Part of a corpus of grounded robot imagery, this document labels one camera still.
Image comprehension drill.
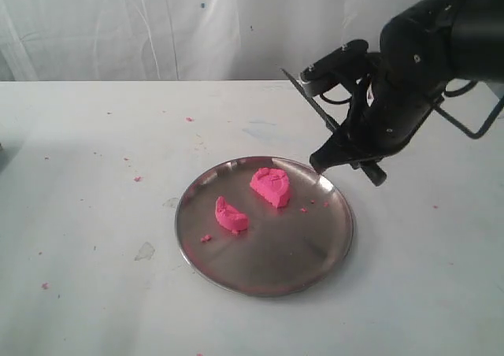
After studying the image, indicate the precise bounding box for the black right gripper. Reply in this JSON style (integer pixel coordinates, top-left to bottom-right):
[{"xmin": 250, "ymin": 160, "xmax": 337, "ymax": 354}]
[{"xmin": 309, "ymin": 76, "xmax": 437, "ymax": 172}]

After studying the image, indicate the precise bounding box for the black knife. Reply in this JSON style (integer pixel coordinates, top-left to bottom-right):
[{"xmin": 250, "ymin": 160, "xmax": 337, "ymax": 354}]
[{"xmin": 280, "ymin": 68, "xmax": 387, "ymax": 187}]

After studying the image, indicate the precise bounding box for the pink clay half piece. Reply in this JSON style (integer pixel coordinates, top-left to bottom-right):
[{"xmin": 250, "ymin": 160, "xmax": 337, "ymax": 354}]
[{"xmin": 214, "ymin": 196, "xmax": 249, "ymax": 235}]

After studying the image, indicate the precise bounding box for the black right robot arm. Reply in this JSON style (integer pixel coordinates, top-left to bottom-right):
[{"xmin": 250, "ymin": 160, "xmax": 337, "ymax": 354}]
[{"xmin": 300, "ymin": 0, "xmax": 503, "ymax": 172}]

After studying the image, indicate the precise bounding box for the round steel plate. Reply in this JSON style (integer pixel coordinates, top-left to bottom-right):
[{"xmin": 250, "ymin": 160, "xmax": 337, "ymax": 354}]
[{"xmin": 175, "ymin": 156, "xmax": 354, "ymax": 297}]

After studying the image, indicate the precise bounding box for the white plastic backdrop curtain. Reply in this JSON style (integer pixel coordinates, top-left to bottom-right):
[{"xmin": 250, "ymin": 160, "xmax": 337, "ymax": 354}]
[{"xmin": 1, "ymin": 0, "xmax": 420, "ymax": 81}]

